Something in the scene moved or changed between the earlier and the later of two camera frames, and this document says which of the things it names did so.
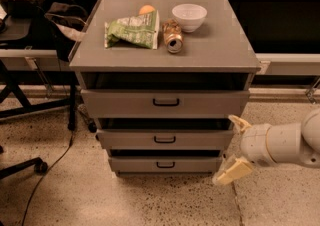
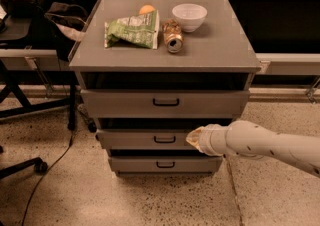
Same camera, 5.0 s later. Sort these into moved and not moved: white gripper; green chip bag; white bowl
Moved: white gripper
Not moved: white bowl; green chip bag
